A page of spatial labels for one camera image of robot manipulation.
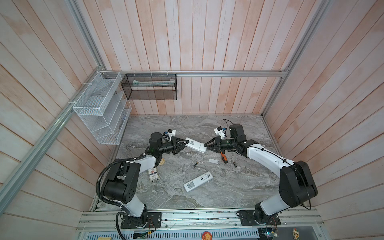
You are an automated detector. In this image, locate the orange handled screwdriver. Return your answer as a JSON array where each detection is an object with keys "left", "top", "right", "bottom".
[{"left": 220, "top": 152, "right": 228, "bottom": 164}]

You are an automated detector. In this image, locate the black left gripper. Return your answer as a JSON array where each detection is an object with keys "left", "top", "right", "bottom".
[{"left": 158, "top": 136, "right": 189, "bottom": 155}]

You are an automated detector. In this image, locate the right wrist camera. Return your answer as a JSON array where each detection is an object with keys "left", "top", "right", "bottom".
[{"left": 214, "top": 127, "right": 227, "bottom": 140}]

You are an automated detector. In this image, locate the horizontal aluminium frame rail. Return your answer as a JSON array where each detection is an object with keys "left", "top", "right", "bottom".
[{"left": 116, "top": 70, "right": 288, "bottom": 78}]

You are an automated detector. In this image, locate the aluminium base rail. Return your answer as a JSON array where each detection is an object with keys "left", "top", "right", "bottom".
[{"left": 76, "top": 207, "right": 325, "bottom": 233}]

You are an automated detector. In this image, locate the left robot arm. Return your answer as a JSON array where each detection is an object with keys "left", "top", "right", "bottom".
[{"left": 96, "top": 132, "right": 190, "bottom": 228}]

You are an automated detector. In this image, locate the white TV remote control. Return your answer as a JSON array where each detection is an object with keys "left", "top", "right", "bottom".
[{"left": 184, "top": 172, "right": 214, "bottom": 193}]

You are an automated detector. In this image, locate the round wooden coaster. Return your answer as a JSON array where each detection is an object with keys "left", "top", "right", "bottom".
[{"left": 159, "top": 158, "right": 165, "bottom": 166}]

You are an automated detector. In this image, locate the white air conditioner remote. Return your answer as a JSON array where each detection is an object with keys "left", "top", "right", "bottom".
[{"left": 186, "top": 138, "right": 207, "bottom": 153}]

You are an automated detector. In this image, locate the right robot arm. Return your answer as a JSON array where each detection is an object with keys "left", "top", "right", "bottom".
[{"left": 204, "top": 124, "right": 318, "bottom": 225}]

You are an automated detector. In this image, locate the white wire mesh shelf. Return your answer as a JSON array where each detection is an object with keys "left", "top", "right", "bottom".
[{"left": 73, "top": 71, "right": 132, "bottom": 145}]

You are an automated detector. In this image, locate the white battery cover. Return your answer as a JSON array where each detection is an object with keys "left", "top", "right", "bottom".
[{"left": 209, "top": 159, "right": 219, "bottom": 165}]

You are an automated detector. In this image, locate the black wire mesh basket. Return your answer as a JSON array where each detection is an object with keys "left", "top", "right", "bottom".
[{"left": 121, "top": 73, "right": 178, "bottom": 101}]

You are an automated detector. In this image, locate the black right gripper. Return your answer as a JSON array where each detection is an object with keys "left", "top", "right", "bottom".
[{"left": 204, "top": 136, "right": 237, "bottom": 154}]

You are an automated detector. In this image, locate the blue white card box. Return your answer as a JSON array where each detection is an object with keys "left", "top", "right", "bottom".
[{"left": 148, "top": 168, "right": 159, "bottom": 182}]

